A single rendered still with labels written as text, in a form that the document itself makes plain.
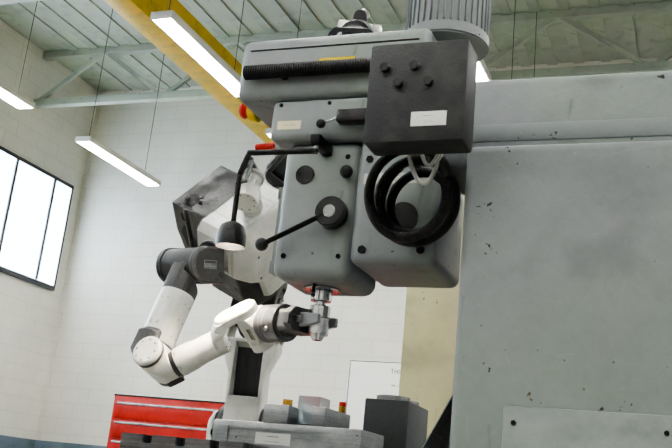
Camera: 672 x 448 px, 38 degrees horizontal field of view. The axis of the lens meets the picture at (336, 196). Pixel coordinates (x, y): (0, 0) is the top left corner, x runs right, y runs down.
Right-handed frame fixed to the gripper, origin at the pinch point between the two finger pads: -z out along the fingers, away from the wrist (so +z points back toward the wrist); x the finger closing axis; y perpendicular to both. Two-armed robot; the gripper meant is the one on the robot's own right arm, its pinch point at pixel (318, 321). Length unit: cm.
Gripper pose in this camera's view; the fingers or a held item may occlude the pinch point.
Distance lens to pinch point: 220.5
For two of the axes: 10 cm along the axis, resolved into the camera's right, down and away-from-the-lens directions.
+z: -7.0, 1.3, 7.0
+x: 7.1, 2.8, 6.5
